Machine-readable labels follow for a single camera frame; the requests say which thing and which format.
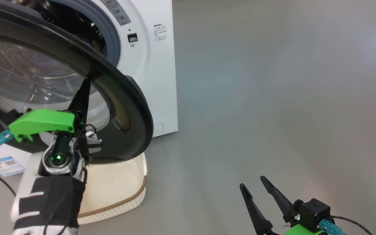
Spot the black round washer door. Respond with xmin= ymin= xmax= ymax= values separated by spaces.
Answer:
xmin=0 ymin=0 xmax=154 ymax=164

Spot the teal right camera connector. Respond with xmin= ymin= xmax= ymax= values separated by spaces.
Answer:
xmin=320 ymin=219 xmax=342 ymax=235

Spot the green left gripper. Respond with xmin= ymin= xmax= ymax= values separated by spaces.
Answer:
xmin=8 ymin=79 xmax=103 ymax=158

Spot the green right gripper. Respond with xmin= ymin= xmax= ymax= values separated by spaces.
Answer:
xmin=239 ymin=176 xmax=326 ymax=235

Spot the white front-load washing machine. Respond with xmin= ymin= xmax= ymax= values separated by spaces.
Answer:
xmin=0 ymin=0 xmax=179 ymax=178

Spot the black right camera cable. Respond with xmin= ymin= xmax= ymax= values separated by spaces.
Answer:
xmin=332 ymin=215 xmax=375 ymax=235

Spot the stainless steel washing machine drum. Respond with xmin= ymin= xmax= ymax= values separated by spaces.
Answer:
xmin=12 ymin=0 xmax=107 ymax=56

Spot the small printed text sticker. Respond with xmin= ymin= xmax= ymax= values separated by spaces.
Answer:
xmin=153 ymin=23 xmax=167 ymax=41

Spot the grey instruction sticker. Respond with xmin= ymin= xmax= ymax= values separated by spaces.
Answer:
xmin=101 ymin=0 xmax=132 ymax=26

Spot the blue energy label sticker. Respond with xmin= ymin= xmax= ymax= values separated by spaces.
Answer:
xmin=0 ymin=156 xmax=26 ymax=177

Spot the cream perforated laundry basket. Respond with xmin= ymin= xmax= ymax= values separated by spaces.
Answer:
xmin=75 ymin=152 xmax=148 ymax=225

